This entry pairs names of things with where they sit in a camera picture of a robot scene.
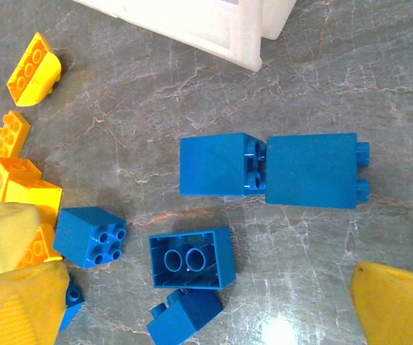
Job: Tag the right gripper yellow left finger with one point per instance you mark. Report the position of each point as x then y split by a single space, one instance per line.
16 309

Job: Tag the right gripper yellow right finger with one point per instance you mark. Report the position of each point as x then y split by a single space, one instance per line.
400 312

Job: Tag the yellow two-by-four lego brick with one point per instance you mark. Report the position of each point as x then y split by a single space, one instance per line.
10 134

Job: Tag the yellow curved lego brick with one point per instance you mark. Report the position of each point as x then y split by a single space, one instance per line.
33 72

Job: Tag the tall blue lego brick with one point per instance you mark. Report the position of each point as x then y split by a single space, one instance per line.
310 170
213 165

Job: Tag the white plastic bin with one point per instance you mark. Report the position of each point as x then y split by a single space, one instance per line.
191 21

